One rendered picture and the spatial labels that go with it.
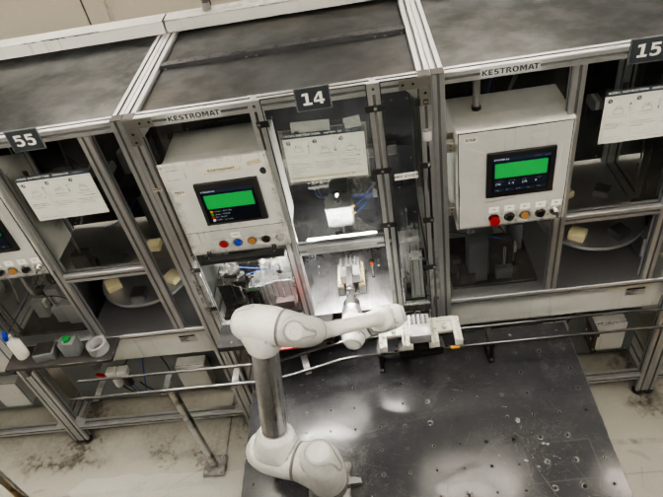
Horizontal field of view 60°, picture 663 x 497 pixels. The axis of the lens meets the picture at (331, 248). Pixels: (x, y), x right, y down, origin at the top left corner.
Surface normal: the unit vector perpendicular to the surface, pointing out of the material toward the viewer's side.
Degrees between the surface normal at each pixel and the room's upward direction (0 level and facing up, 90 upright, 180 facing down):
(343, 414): 0
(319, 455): 6
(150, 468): 0
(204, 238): 90
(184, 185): 90
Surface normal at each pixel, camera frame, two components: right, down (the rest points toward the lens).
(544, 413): -0.15, -0.74
